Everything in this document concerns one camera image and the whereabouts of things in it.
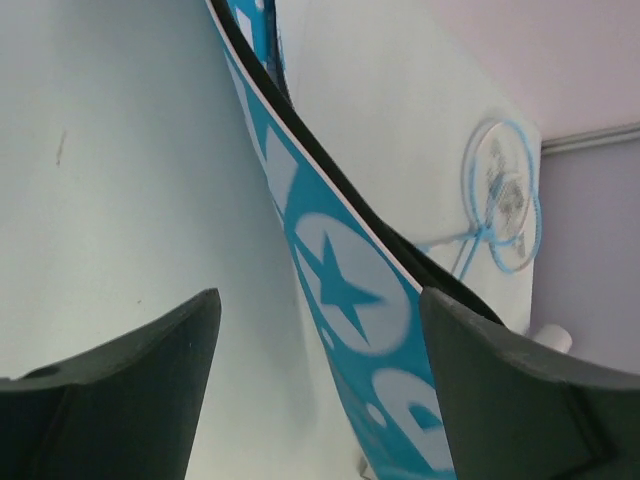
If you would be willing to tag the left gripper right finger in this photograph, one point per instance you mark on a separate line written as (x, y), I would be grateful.
(515, 409)

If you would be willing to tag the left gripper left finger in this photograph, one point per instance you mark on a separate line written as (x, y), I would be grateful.
(126, 409)

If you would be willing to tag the blue racket bag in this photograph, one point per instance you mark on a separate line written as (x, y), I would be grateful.
(360, 278)

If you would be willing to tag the white shuttlecock tube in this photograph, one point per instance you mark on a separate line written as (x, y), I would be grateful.
(555, 337)

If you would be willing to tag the right aluminium frame post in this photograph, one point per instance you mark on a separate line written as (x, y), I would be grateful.
(591, 139)

